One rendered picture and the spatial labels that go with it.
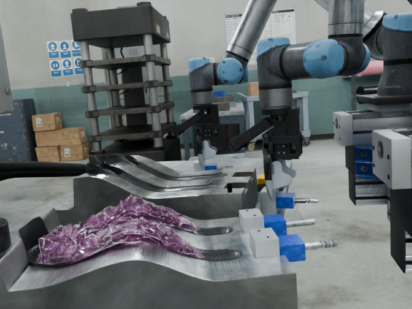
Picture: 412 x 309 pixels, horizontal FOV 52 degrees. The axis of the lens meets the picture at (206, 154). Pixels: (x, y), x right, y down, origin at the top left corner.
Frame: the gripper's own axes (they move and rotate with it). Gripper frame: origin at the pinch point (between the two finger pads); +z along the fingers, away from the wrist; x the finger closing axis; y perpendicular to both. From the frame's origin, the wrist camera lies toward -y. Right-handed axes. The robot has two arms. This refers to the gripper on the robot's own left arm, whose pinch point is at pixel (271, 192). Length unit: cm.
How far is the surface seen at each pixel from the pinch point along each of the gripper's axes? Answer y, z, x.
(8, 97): -94, -28, 21
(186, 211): -14.8, -0.6, -18.2
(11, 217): -38, -6, -41
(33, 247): -31, -2, -44
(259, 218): 3.3, -3.3, -28.7
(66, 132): -449, 36, 506
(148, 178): -28.3, -5.3, -7.6
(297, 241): 10.5, -2.3, -36.1
